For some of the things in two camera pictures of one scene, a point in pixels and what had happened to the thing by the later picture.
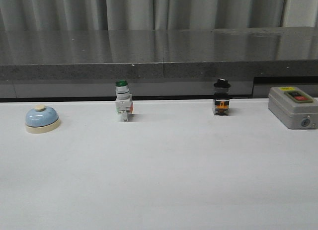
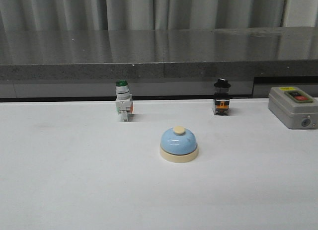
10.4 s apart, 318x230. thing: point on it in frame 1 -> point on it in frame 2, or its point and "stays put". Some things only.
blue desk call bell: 41,119 -> 178,144
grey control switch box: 293,107 stays put
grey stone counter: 163,63 stays put
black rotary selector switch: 221,103 stays put
